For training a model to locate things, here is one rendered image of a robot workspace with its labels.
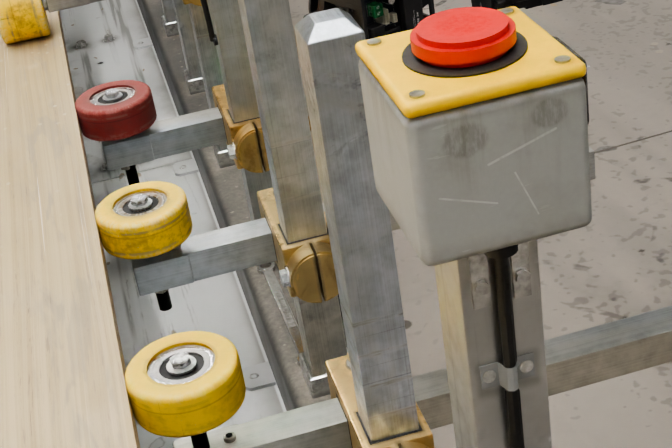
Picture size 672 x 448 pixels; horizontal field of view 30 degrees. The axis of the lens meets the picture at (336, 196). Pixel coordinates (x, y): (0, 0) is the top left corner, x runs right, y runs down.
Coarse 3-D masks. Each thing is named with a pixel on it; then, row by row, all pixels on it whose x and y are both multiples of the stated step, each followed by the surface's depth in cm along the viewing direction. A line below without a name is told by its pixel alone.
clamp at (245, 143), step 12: (216, 96) 135; (228, 108) 132; (228, 120) 129; (252, 120) 128; (228, 132) 130; (240, 132) 127; (252, 132) 126; (228, 144) 133; (240, 144) 127; (252, 144) 127; (264, 144) 127; (240, 156) 127; (252, 156) 128; (264, 156) 128; (240, 168) 130; (252, 168) 128; (264, 168) 129
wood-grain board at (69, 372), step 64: (0, 64) 144; (64, 64) 141; (0, 128) 128; (64, 128) 126; (0, 192) 115; (64, 192) 113; (0, 256) 105; (64, 256) 103; (0, 320) 96; (64, 320) 95; (0, 384) 89; (64, 384) 88
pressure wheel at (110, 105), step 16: (128, 80) 133; (80, 96) 131; (96, 96) 131; (112, 96) 129; (128, 96) 130; (144, 96) 129; (80, 112) 128; (96, 112) 127; (112, 112) 127; (128, 112) 127; (144, 112) 129; (96, 128) 128; (112, 128) 127; (128, 128) 128; (144, 128) 129; (128, 176) 134
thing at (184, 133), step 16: (208, 112) 134; (160, 128) 132; (176, 128) 132; (192, 128) 132; (208, 128) 133; (112, 144) 131; (128, 144) 131; (144, 144) 131; (160, 144) 132; (176, 144) 133; (192, 144) 133; (208, 144) 134; (112, 160) 131; (128, 160) 132; (144, 160) 132
